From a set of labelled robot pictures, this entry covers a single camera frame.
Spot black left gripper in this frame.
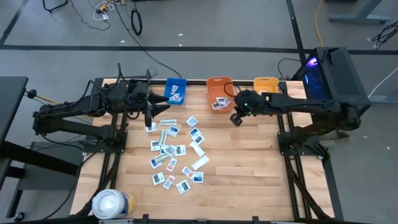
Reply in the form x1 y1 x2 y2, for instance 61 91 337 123
134 81 171 128

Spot plain white bandage wrapper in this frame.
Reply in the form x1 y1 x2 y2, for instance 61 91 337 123
189 141 206 158
192 155 210 170

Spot packets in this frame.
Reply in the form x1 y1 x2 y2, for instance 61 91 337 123
152 172 166 186

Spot yellow plastic bin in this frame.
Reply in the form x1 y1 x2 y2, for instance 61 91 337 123
253 77 280 94

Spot blue plastic bin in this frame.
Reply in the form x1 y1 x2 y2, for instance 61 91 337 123
163 77 187 105

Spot orange plastic bin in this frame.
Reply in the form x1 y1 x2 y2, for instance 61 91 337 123
206 76 236 114

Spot black computer tower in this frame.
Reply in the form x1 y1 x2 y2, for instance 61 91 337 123
292 46 373 110

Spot white canister with yellow label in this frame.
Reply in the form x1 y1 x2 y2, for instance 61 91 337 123
91 189 136 220

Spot grey desk foot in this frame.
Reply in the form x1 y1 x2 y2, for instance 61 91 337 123
368 95 398 105

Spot grey desk leg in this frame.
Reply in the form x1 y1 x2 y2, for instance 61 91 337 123
328 0 392 25

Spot black floor stand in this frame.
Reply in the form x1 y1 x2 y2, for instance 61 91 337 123
42 0 69 13

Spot black desk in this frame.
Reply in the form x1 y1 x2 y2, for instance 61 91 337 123
0 76 84 218

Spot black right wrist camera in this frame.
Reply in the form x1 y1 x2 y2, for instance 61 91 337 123
229 113 244 127

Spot black computer cable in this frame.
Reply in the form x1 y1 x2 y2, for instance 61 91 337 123
276 57 302 80

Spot long black floor cable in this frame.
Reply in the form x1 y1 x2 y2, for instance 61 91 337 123
113 0 183 79

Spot coiled black cable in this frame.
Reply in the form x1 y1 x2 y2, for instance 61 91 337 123
130 7 144 37

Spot thin black floor cable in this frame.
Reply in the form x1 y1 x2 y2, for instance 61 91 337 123
68 0 112 31

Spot white cable bundle with plug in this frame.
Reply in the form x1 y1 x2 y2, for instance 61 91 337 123
92 0 116 22

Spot yellow floor cable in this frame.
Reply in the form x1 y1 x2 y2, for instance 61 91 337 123
315 0 325 47

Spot orange cable with black knob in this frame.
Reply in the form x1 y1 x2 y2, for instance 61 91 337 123
26 89 60 105

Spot white floor cable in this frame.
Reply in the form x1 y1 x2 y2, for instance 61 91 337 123
368 67 398 98

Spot tangled black cable bundle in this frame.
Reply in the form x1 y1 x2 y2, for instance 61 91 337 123
371 20 398 50

